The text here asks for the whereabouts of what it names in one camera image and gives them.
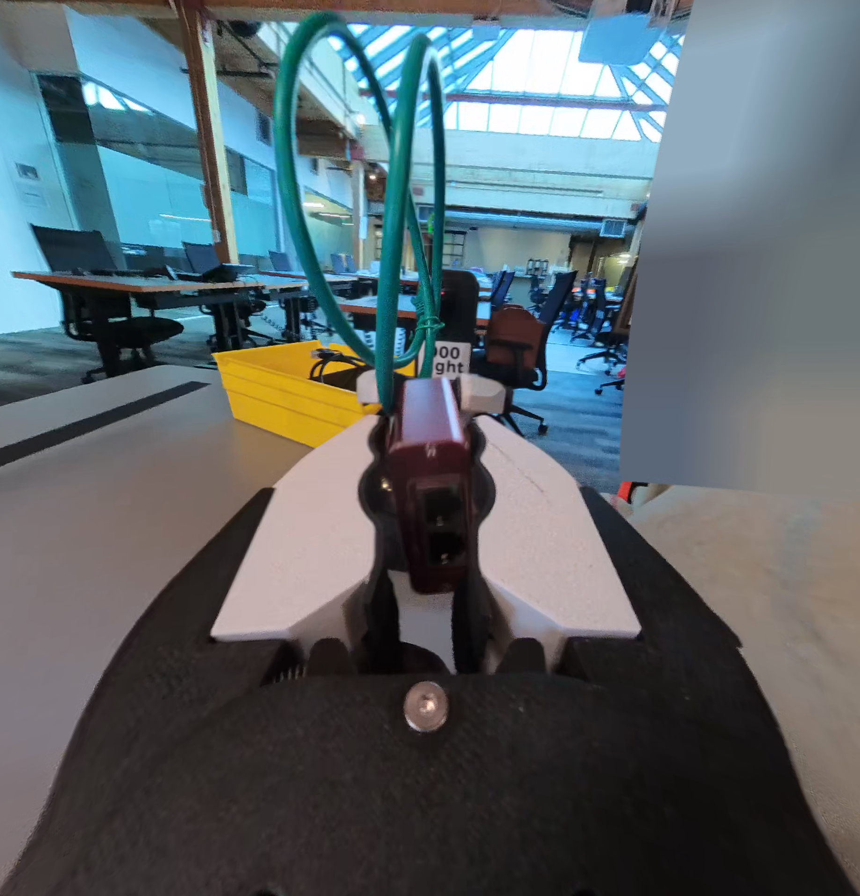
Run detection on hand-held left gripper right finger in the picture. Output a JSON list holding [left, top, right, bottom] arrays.
[[465, 416, 642, 669]]

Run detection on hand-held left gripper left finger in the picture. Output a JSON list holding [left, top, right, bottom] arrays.
[[211, 413, 403, 659]]

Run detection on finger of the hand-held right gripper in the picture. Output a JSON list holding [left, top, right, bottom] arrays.
[[356, 371, 403, 406], [460, 376, 507, 415]]

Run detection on black ethernet cable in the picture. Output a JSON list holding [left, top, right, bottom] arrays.
[[310, 348, 364, 382]]

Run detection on red ethernet splitter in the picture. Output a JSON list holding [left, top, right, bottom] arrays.
[[384, 378, 471, 595]]

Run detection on yellow plastic bin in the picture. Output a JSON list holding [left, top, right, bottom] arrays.
[[211, 341, 418, 449]]

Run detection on green ethernet cable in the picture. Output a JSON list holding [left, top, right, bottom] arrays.
[[274, 13, 447, 414]]

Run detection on wooden edged desk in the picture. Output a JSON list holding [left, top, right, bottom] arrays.
[[11, 269, 266, 382], [335, 294, 493, 330]]

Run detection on person's beige clothing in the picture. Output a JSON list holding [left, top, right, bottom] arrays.
[[629, 483, 860, 896]]

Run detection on black office chair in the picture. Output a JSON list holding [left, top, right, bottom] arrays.
[[29, 224, 187, 385]]

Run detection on wooden support post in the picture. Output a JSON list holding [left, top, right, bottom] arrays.
[[176, 0, 240, 266]]

